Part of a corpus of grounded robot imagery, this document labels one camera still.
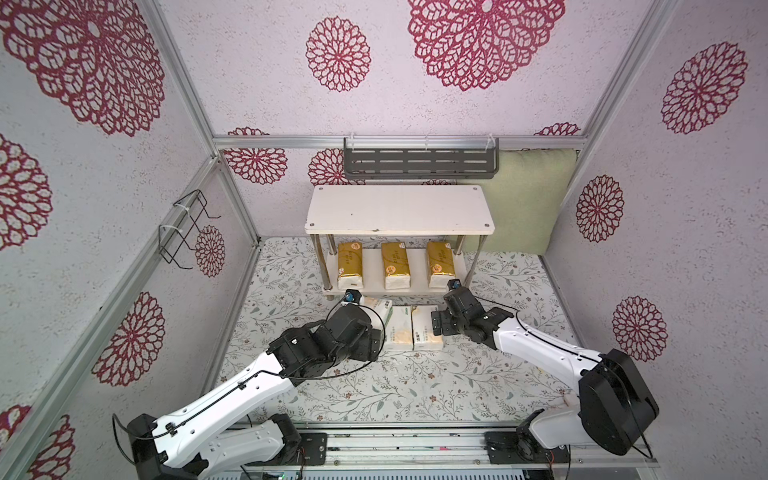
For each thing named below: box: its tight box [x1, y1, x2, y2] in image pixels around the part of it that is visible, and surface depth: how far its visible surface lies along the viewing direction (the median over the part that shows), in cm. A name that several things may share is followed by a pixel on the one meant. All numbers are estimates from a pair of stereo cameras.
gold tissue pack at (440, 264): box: [427, 241, 455, 289], surface depth 99 cm
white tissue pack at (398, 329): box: [385, 306, 413, 351], surface depth 91 cm
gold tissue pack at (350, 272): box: [337, 242, 364, 290], surface depth 98 cm
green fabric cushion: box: [462, 148, 577, 255], surface depth 99 cm
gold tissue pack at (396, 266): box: [381, 242, 411, 290], surface depth 97 cm
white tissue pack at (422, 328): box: [412, 305, 443, 350], surface depth 90 cm
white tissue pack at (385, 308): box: [361, 299, 394, 330], surface depth 77 cm
